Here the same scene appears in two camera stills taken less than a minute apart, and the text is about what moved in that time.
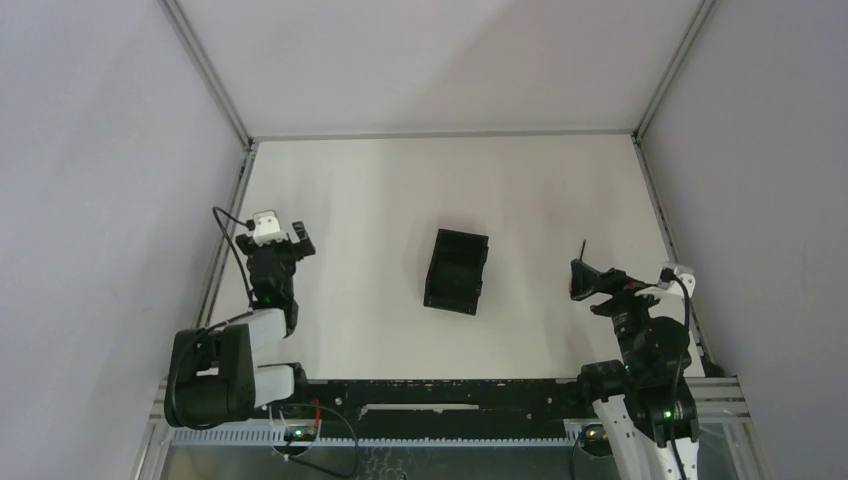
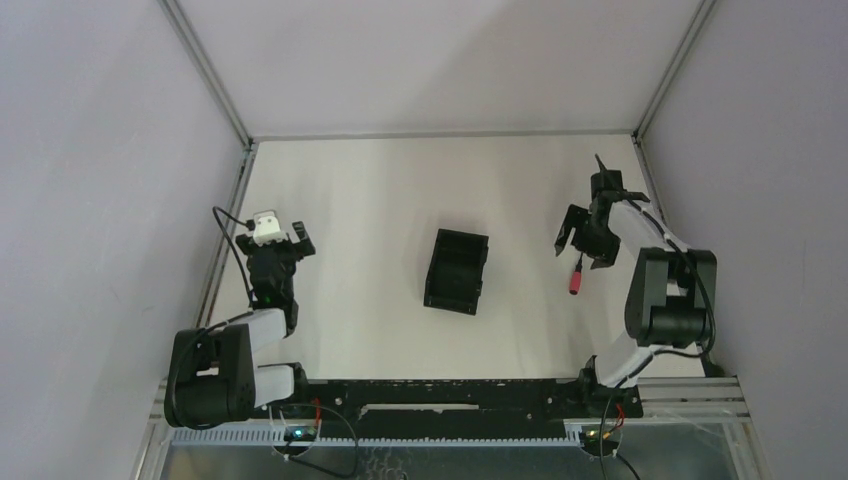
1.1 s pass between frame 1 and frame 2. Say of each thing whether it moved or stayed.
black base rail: stayed
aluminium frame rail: stayed
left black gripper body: stayed
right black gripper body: moved
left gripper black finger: stayed
